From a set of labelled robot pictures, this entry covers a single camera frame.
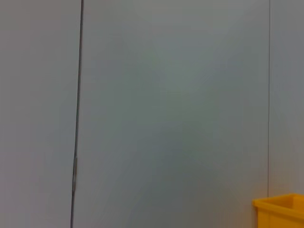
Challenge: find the yellow plastic bin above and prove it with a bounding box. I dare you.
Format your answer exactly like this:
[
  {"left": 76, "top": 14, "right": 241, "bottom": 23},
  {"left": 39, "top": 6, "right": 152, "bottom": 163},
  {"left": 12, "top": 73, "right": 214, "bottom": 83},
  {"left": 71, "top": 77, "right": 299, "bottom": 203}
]
[{"left": 252, "top": 193, "right": 304, "bottom": 228}]

